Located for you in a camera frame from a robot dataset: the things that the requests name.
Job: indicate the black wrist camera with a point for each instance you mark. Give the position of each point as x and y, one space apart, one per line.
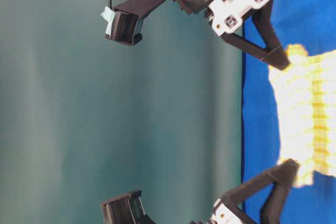
125 21
125 209

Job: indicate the yellow checkered towel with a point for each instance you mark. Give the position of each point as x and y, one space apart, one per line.
305 98

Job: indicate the black near wrist camera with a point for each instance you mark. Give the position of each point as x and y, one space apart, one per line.
125 209

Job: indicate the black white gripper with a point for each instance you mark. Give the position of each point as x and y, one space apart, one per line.
226 17

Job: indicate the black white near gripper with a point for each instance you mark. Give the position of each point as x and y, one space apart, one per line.
226 208

